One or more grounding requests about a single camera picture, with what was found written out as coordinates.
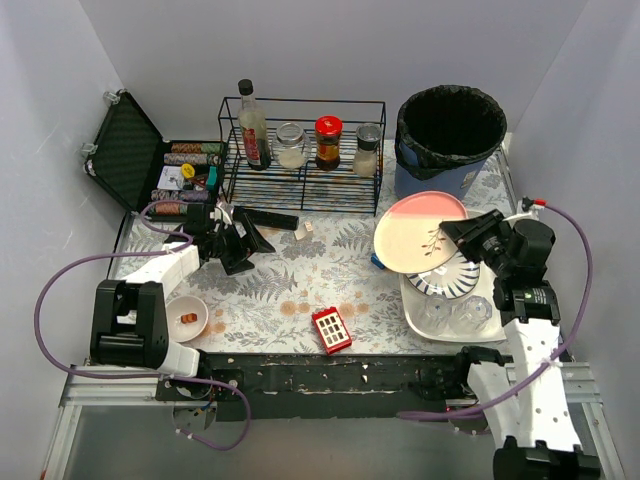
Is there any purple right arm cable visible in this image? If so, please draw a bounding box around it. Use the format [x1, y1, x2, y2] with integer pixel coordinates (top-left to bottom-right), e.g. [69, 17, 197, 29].
[397, 199, 595, 424]

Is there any red lid chili sauce jar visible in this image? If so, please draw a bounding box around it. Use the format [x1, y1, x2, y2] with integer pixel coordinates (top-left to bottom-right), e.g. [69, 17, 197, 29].
[314, 115, 343, 171]

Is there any small white bowl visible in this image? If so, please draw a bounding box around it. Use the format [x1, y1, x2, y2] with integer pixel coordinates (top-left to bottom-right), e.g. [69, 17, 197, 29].
[166, 296, 209, 343]

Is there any dark sauce glass bottle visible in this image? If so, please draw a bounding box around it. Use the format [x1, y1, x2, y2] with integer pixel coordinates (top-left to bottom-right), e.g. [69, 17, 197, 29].
[238, 79, 271, 171]

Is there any blue toy brick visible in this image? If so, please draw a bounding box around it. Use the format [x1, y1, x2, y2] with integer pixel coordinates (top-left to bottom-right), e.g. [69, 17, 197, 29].
[371, 254, 385, 270]

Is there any clear plastic cup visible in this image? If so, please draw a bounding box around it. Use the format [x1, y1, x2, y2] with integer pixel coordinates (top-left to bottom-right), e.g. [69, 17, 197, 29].
[450, 295, 493, 335]
[413, 295, 453, 335]

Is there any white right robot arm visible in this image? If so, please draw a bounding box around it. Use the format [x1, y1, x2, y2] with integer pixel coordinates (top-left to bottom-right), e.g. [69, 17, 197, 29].
[440, 211, 601, 479]

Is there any white toy brick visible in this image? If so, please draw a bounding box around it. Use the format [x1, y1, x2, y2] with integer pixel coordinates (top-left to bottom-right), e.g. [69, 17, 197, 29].
[294, 221, 314, 241]

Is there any purple poker chip stack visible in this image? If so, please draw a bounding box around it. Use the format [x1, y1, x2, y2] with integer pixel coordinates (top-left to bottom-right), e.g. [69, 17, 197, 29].
[163, 153, 219, 166]

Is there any black rhinestone microphone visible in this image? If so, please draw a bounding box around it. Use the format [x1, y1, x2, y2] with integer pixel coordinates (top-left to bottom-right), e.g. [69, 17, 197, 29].
[233, 206, 299, 231]

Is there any red toy window block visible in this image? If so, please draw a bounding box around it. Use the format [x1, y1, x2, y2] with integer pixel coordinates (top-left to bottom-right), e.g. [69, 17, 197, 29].
[311, 307, 352, 355]

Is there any blue striped white plate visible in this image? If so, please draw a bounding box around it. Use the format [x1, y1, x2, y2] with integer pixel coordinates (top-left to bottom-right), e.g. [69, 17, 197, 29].
[406, 259, 480, 300]

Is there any glass salt grinder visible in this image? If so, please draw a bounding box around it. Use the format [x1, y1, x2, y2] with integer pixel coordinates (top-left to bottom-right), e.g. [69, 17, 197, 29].
[353, 123, 382, 178]

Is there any small sausage piece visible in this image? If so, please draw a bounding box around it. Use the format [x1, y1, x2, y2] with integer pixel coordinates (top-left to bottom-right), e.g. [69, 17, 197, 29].
[180, 313, 198, 325]

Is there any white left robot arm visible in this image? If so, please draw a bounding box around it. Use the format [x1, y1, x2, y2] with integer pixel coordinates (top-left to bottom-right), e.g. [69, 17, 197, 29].
[90, 203, 275, 378]

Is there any teal card box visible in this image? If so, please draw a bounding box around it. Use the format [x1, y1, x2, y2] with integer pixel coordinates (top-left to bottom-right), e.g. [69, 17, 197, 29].
[205, 166, 218, 191]

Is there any blue bin with black bag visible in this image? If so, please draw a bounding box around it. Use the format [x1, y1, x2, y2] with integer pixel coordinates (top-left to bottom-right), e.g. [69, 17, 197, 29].
[394, 85, 507, 200]

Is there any pink white plate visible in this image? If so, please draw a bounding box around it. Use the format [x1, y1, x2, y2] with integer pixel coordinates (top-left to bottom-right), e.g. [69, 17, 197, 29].
[373, 191, 468, 274]

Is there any blue yellow poker chip stack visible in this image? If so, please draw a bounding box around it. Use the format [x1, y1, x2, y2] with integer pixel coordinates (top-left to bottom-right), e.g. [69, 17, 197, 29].
[150, 189, 210, 203]

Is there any black poker chip case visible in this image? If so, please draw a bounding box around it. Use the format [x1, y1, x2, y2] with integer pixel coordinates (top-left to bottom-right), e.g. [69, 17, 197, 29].
[82, 89, 227, 221]

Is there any red tan poker chip stack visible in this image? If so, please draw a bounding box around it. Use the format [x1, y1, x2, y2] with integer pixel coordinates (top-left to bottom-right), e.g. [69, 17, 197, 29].
[171, 142, 225, 155]

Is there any yellow dealer chip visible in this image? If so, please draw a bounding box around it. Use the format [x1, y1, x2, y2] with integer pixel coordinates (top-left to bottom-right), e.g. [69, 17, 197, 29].
[181, 163, 195, 179]

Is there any white rectangular basin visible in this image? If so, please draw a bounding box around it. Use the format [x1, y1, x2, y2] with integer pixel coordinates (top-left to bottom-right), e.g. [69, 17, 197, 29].
[399, 250, 505, 344]

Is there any round glass jar with powder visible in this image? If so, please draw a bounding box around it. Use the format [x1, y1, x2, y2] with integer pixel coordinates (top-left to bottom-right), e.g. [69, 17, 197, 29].
[271, 122, 310, 170]

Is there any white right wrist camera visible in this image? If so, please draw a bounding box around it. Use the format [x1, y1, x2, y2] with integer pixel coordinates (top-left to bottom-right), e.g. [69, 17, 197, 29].
[505, 197, 547, 224]

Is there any black wire rack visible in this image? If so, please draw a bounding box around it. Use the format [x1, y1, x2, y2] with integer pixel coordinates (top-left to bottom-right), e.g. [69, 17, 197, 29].
[218, 96, 386, 215]

